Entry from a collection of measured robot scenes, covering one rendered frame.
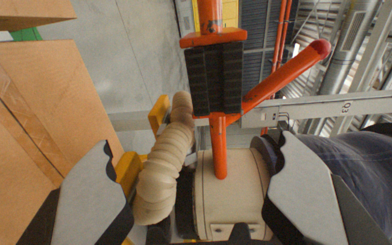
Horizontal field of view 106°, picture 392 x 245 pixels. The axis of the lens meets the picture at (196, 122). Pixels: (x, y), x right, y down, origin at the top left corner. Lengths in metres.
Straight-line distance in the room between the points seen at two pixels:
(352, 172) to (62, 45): 0.58
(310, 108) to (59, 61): 1.49
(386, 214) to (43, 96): 0.58
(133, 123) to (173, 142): 1.34
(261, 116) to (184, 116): 1.12
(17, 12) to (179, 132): 0.89
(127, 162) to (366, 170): 0.33
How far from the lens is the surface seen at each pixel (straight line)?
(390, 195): 0.35
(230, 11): 7.49
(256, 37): 11.23
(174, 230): 0.30
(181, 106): 0.25
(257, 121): 1.34
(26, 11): 1.02
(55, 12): 1.13
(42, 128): 0.40
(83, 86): 0.48
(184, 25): 7.56
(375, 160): 0.36
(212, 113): 0.17
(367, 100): 1.75
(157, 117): 0.30
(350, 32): 5.84
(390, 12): 2.69
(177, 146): 0.17
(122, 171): 0.21
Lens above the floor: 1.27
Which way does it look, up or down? 7 degrees down
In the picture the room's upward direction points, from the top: 86 degrees clockwise
